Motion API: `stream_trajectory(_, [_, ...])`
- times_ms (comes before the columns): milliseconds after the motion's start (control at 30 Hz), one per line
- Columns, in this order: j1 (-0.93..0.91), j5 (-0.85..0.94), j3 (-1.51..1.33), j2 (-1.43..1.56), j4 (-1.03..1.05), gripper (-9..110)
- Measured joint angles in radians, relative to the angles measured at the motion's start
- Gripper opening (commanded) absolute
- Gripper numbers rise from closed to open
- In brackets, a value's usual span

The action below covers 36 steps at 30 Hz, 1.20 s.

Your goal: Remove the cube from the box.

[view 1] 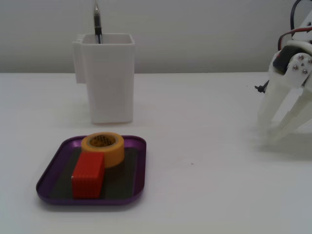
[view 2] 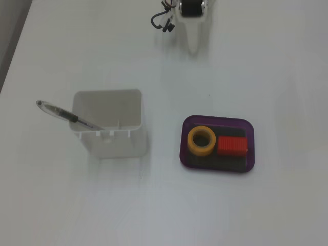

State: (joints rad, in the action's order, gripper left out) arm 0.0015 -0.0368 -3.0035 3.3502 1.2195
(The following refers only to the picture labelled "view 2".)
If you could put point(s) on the red cube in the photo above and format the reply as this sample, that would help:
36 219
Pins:
232 146

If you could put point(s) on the yellow tape roll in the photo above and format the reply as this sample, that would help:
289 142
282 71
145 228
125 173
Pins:
191 143

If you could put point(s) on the purple metal tray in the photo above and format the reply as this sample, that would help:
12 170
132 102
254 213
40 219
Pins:
217 164

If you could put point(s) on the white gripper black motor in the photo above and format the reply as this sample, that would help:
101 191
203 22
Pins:
192 23

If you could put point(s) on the black clear ballpoint pen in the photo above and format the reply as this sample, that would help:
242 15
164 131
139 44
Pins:
64 112

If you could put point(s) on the white plastic pen holder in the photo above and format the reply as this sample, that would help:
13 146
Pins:
115 146

